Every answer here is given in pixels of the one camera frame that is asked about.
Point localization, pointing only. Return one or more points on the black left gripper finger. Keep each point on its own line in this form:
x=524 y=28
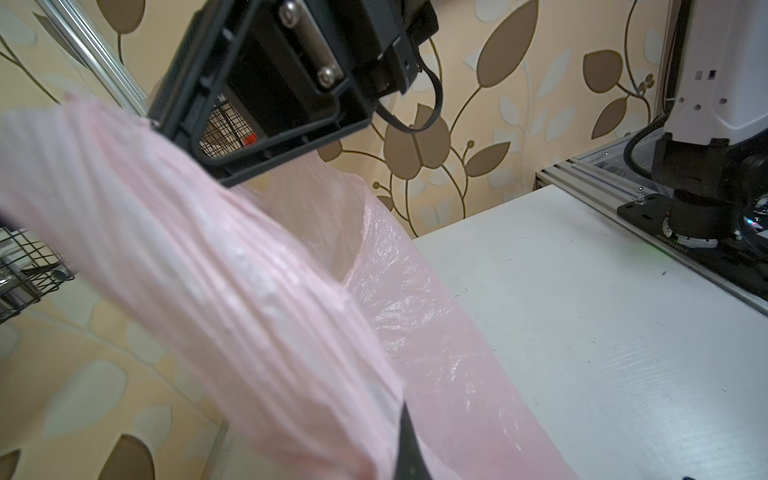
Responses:
x=410 y=464

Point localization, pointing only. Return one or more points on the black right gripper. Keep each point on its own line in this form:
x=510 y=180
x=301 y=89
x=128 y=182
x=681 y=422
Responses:
x=302 y=75

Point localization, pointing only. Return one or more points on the pink plastic bag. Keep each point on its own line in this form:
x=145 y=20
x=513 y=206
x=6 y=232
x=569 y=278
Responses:
x=307 y=315

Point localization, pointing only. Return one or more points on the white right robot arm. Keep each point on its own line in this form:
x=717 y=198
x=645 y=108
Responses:
x=708 y=143

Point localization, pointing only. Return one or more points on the aluminium frame post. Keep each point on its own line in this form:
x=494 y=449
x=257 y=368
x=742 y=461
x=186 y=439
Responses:
x=79 y=32

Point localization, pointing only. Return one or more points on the black wire side basket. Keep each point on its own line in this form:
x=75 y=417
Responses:
x=30 y=269

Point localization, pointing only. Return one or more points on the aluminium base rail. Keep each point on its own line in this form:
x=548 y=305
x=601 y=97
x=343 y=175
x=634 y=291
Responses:
x=601 y=179

